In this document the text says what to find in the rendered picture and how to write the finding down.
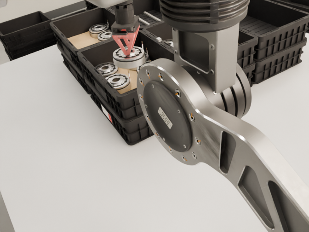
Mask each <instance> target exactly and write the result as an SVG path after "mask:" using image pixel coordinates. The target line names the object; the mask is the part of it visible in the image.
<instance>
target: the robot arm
mask: <svg viewBox="0 0 309 232"><path fill-rule="evenodd" d="M114 13H115V20H116V21H115V22H114V23H113V25H112V26H111V31H112V37H113V39H114V40H115V41H116V43H117V44H118V45H119V47H120V48H121V50H122V51H123V53H124V55H130V52H131V48H133V46H134V43H135V40H136V37H137V34H138V31H139V27H140V23H139V22H138V20H139V16H135V15H134V9H133V1H132V0H128V1H125V2H122V3H119V4H117V5H114ZM128 32H134V33H128ZM120 39H124V41H125V43H126V45H127V47H128V49H127V51H126V50H125V48H124V46H123V44H122V43H121V41H120ZM128 40H130V41H128Z"/></svg>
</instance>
